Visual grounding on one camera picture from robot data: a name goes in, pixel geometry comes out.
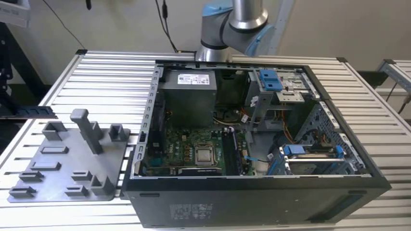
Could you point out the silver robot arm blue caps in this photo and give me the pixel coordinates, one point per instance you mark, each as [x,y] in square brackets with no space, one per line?
[247,14]

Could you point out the black RAM slot bank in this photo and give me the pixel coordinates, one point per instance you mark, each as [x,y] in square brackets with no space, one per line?
[228,154]

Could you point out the black desk leg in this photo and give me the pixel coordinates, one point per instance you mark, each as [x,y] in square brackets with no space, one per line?
[28,65]

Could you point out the black table corner cap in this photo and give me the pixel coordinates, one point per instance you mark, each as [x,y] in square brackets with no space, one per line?
[341,59]
[81,51]

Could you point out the black hanging tool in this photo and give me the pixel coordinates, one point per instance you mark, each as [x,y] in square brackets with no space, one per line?
[88,4]

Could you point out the grey plastic parts rack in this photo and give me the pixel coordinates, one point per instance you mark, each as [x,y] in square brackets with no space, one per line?
[64,154]

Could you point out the grey power supply unit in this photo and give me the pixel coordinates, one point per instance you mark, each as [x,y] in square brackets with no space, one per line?
[187,106]

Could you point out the teal board connector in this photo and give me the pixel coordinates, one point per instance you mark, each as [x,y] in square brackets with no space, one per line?
[155,161]

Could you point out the green motherboard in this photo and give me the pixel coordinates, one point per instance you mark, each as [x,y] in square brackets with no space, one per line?
[176,142]

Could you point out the CPU socket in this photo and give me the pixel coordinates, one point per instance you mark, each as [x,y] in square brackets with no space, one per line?
[205,145]

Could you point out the silver CPU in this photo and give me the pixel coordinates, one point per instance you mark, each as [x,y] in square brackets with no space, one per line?
[205,157]

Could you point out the black graphics card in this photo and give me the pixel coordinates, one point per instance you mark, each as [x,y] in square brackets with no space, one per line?
[199,171]

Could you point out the blue drive latch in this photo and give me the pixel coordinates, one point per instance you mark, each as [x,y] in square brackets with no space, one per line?
[269,79]

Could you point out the black PC case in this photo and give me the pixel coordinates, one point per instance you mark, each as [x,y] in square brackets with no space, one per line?
[224,207]

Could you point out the metal drive cage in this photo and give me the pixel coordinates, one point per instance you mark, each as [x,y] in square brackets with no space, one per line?
[288,97]

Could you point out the blue disk carrier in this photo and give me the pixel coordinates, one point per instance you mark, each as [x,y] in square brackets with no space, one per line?
[295,149]

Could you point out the silver hard disk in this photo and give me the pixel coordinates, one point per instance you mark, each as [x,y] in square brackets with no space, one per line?
[308,166]

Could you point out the metal disk bay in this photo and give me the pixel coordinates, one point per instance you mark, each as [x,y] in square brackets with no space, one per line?
[348,166]

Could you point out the black box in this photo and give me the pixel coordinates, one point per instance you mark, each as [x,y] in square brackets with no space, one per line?
[372,78]

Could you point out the aluminium side table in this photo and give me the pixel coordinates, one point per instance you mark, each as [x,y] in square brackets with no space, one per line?
[395,69]

